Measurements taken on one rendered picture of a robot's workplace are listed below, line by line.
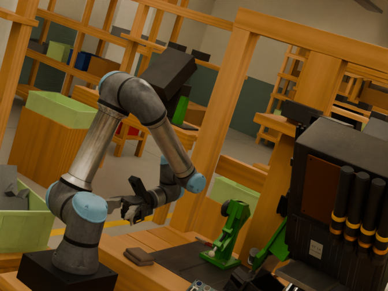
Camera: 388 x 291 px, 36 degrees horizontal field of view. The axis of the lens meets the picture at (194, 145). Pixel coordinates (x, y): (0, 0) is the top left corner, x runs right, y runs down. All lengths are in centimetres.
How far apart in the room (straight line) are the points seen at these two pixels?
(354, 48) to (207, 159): 81
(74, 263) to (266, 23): 132
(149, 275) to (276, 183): 71
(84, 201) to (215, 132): 95
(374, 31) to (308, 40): 1010
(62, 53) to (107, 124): 646
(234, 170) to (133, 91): 96
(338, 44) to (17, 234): 145
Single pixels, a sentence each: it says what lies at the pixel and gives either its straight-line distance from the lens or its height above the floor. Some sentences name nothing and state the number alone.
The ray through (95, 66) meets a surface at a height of 97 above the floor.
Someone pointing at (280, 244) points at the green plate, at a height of 115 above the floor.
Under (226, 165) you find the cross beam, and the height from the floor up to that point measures 124.
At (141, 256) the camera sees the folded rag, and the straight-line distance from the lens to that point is 224.
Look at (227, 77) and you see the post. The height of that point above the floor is 163.
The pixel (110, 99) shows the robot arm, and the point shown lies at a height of 148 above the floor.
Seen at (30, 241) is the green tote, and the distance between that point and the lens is 236.
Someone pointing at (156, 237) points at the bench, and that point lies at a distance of 263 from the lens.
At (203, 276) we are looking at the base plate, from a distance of 233.
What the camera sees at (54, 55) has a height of 90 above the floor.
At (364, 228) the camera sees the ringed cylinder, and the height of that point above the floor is 137.
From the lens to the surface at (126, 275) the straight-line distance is 223.
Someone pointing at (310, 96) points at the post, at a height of 167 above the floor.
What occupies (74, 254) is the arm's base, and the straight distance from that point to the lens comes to 192.
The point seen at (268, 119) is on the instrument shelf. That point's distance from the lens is 243.
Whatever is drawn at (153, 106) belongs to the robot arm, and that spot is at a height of 151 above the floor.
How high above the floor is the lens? 176
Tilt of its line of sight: 10 degrees down
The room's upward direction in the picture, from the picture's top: 18 degrees clockwise
